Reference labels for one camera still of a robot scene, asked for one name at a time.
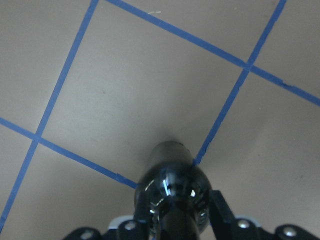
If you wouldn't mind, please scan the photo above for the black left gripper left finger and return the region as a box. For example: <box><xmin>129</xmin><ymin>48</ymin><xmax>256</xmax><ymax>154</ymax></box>
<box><xmin>64</xmin><ymin>191</ymin><xmax>149</xmax><ymax>240</ymax></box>

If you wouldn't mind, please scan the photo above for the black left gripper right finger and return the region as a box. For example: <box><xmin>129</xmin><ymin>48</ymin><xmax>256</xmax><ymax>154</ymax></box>
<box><xmin>208</xmin><ymin>190</ymin><xmax>319</xmax><ymax>240</ymax></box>

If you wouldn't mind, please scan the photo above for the dark glass wine bottle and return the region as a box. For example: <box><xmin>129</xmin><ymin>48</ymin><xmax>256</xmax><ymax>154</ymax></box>
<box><xmin>134</xmin><ymin>140</ymin><xmax>212</xmax><ymax>240</ymax></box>

